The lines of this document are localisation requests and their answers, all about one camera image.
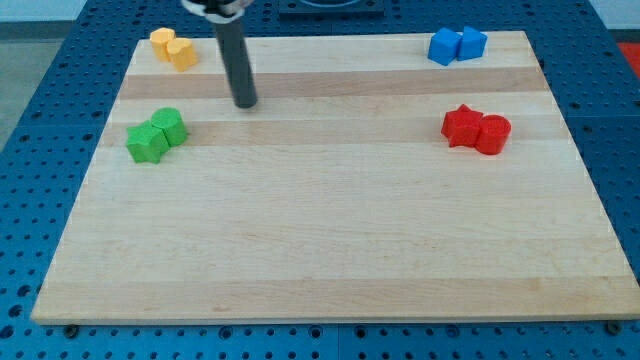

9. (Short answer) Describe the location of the light wooden board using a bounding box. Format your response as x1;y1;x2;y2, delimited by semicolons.
31;31;639;325

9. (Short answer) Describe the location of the green cylinder block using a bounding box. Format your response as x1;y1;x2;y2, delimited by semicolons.
150;107;188;147

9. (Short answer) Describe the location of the red cylinder block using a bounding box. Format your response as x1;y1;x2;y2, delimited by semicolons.
475;115;512;155

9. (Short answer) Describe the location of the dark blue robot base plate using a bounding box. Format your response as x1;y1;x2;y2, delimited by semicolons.
278;0;386;19

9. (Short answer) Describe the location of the blue cube block right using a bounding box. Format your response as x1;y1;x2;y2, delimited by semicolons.
457;26;488;61

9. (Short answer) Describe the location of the yellow block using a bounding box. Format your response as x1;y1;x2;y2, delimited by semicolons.
166;37;198;72
149;27;176;62

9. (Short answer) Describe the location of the yellow block left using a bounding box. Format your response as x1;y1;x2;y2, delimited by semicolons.
149;27;176;62

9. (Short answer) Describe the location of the blue cube block left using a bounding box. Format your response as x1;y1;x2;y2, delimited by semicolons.
427;27;462;66

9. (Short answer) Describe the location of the red star block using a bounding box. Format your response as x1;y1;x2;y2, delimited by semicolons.
441;104;484;148

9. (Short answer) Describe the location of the green star block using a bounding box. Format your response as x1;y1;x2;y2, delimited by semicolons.
126;121;170;164

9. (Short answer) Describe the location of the blue cube block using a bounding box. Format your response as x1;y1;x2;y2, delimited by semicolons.
457;26;488;61
427;27;462;66

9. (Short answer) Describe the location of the red object at right edge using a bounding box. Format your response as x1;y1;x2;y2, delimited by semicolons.
617;42;640;77

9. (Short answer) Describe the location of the yellow block right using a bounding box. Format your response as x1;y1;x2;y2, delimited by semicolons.
166;37;198;72

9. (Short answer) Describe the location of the silver rod mounting collar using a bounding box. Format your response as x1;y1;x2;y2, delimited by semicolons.
181;0;253;24

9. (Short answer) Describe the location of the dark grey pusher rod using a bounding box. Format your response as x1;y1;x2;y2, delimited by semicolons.
214;18;258;109

